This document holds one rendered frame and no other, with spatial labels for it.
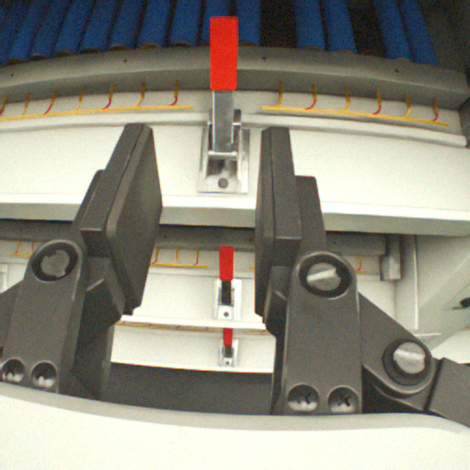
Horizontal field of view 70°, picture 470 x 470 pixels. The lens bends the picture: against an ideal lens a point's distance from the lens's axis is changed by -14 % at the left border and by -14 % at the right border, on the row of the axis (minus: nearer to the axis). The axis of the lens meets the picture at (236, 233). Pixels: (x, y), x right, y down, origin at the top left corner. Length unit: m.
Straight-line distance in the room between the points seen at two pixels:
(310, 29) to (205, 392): 0.62
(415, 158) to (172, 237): 0.23
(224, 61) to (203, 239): 0.23
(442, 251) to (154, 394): 0.56
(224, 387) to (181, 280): 0.37
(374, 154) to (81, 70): 0.19
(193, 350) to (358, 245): 0.30
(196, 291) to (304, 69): 0.25
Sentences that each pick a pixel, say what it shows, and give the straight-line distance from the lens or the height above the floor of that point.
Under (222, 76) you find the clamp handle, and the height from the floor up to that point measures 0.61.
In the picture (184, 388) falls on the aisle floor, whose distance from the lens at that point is 0.73.
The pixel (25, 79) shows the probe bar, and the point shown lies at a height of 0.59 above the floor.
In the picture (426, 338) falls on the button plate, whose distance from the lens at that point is 0.47.
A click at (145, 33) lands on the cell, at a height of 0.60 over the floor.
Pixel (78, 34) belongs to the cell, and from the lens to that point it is 0.28.
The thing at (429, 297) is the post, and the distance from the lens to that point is 0.36.
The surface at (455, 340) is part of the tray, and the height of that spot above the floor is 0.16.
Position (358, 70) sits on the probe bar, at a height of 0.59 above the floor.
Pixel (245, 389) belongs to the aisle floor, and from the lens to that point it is 0.72.
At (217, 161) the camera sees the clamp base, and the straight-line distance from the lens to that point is 0.22.
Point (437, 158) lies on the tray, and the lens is 0.26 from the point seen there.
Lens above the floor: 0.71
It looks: 57 degrees down
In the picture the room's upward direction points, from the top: 1 degrees clockwise
